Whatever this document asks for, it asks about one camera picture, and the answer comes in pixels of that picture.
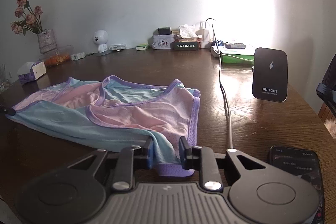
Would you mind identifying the black smartphone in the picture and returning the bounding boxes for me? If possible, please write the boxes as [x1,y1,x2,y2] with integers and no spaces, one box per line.
[268,145,326,224]

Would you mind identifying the green and white tray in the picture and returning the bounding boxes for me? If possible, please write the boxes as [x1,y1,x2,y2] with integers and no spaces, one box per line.
[219,50,257,64]

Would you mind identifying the small ornament plant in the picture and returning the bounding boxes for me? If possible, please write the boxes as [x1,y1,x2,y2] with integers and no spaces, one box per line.
[0,63,11,95]

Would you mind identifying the floral tin box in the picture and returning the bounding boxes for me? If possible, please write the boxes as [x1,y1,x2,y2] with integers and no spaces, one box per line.
[151,34,177,51]

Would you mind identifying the dried pink roses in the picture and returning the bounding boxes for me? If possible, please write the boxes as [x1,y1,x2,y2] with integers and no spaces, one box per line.
[10,0,44,36]

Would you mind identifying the white robot figurine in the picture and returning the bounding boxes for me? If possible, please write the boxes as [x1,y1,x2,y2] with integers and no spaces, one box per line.
[92,30,110,56]

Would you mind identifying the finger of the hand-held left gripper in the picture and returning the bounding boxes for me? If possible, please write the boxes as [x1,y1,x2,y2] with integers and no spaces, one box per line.
[0,105,14,117]

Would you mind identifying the purple white tissue pack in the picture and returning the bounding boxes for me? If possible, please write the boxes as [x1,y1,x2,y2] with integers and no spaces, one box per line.
[17,61,47,85]

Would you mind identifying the thin white cable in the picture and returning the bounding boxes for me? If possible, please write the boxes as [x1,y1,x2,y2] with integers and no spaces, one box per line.
[214,48,256,60]

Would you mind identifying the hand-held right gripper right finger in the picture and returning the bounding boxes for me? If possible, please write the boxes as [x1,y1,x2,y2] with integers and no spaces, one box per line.
[178,136,267,192]

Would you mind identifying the pink and blue mesh garment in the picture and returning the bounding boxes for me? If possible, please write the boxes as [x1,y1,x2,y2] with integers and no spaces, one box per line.
[12,75,201,178]

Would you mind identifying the dark chair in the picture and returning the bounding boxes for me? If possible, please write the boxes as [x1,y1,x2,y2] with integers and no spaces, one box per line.
[316,56,336,124]

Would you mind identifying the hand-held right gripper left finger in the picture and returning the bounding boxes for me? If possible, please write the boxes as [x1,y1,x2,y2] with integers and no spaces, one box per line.
[67,135,155,192]

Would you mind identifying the white charging cable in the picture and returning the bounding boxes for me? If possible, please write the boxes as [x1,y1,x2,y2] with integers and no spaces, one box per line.
[211,19,234,151]

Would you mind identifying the clear plastic box of oranges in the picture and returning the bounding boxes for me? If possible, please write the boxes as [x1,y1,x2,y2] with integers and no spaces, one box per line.
[39,45,73,68]

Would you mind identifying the white charger plug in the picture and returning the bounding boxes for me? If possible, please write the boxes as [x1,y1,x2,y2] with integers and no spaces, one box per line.
[199,18,216,42]

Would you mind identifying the dark labelled tissue box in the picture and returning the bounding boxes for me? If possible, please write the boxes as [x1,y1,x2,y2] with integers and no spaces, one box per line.
[173,35,203,51]

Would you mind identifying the textured grey vase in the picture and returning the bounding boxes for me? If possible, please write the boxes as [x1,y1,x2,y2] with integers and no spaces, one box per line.
[37,29,58,55]

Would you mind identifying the black wireless charger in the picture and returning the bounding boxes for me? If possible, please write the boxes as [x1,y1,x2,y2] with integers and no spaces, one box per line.
[251,47,288,103]

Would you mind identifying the crumpled white tissue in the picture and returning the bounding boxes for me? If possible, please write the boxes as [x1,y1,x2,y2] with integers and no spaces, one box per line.
[179,24,197,38]

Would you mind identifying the light furry object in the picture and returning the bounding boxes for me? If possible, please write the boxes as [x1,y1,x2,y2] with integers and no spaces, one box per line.
[324,119,336,139]

